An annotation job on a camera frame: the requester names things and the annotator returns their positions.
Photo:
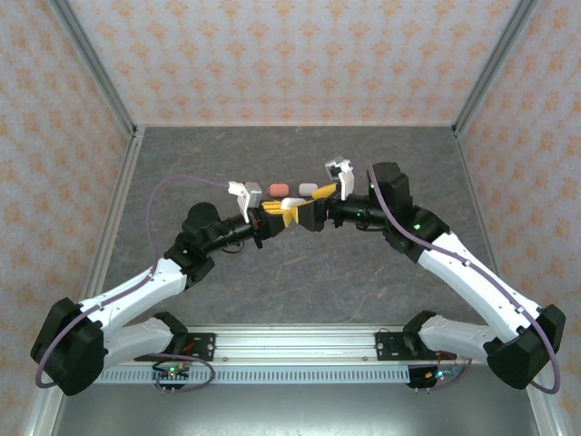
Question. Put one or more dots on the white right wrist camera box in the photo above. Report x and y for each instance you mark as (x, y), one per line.
(345, 181)

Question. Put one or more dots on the pink earbud charging case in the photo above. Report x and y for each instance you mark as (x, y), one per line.
(278, 189)

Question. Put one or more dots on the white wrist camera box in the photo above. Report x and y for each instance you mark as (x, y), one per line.
(252, 195)
(345, 181)

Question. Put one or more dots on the grey metal panel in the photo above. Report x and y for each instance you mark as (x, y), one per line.
(290, 413)

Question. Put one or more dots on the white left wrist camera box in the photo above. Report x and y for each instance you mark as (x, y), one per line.
(252, 195)

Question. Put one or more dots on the white earbud charging case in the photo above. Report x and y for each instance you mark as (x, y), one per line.
(308, 189)
(292, 203)

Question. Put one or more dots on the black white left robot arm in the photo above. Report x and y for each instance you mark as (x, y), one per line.
(131, 290)

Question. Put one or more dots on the aluminium table side rail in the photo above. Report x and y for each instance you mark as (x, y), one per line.
(469, 172)
(125, 172)

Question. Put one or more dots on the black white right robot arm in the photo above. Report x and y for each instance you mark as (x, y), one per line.
(476, 281)

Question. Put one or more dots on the aluminium frame corner post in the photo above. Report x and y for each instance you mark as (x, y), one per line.
(96, 68)
(492, 68)

